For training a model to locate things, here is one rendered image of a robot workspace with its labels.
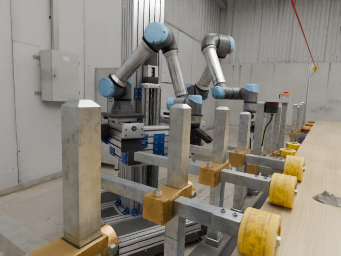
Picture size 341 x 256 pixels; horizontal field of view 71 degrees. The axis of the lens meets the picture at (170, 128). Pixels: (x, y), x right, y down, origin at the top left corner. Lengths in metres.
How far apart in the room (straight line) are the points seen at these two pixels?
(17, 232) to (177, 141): 0.31
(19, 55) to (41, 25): 0.48
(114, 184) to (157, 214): 0.16
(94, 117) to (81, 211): 0.12
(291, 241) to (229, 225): 0.14
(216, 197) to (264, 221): 0.37
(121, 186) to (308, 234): 0.41
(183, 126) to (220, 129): 0.25
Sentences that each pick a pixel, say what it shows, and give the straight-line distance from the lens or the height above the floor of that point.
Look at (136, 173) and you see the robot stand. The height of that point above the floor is 0.56.
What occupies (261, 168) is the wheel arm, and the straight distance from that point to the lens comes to 1.20.
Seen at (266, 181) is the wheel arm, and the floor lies 0.96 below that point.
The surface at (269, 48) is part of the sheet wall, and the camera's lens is 9.38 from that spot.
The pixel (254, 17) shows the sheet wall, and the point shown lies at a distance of 9.74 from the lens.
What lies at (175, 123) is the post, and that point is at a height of 1.11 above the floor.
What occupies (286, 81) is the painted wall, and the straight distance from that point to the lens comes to 9.18.
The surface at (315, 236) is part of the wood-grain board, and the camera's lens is 0.60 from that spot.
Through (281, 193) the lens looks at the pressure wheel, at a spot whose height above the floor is 0.94.
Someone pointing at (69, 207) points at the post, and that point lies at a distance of 0.35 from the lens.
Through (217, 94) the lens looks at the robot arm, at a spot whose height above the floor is 1.19.
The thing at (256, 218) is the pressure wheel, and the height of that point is 0.98.
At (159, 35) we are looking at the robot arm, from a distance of 1.33.
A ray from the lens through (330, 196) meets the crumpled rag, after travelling 0.80.
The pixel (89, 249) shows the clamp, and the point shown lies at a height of 0.97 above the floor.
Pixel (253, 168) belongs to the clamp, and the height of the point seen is 0.85.
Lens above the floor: 1.17
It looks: 8 degrees down
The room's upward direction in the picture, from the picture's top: 2 degrees clockwise
